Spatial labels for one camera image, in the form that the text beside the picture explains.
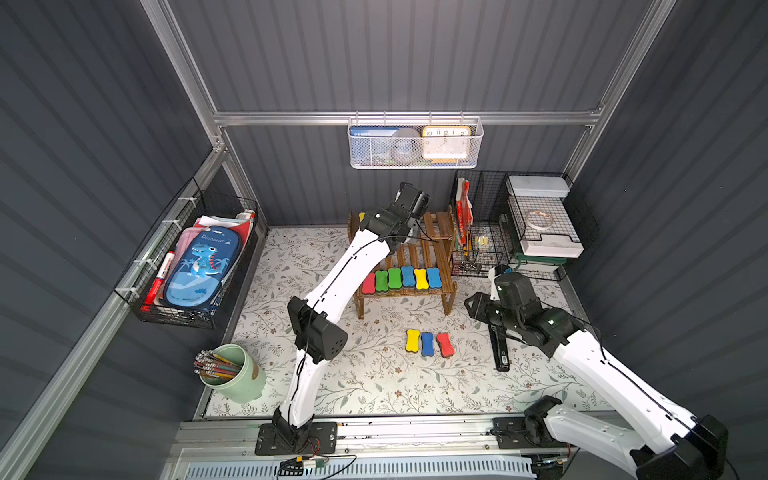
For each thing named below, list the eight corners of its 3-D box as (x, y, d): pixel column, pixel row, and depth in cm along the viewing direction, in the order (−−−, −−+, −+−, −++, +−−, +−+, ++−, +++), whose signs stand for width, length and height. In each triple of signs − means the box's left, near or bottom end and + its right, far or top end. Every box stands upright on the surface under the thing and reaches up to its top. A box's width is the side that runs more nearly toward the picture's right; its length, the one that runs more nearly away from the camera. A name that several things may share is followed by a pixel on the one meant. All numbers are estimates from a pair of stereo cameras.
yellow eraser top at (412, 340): (405, 352, 90) (405, 349, 88) (404, 332, 94) (405, 329, 92) (420, 352, 90) (420, 349, 88) (418, 332, 94) (419, 329, 92)
